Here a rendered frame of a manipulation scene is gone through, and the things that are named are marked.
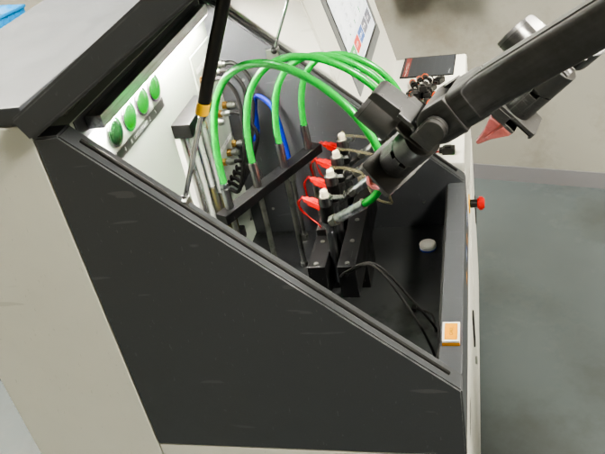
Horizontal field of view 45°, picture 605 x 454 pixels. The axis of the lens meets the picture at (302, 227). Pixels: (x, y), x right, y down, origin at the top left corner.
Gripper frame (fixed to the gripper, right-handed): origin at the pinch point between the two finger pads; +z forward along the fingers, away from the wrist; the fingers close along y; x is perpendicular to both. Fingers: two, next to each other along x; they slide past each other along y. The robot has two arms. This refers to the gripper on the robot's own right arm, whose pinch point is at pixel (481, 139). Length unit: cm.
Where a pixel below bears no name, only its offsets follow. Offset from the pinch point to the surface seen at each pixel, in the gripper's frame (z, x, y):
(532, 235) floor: 101, -143, -71
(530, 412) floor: 88, -48, -85
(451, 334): 18.3, 23.9, -18.0
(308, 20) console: 21, -25, 41
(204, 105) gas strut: 1, 41, 36
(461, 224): 25.0, -11.1, -13.1
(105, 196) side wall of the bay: 21, 48, 40
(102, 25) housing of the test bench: 24, 17, 64
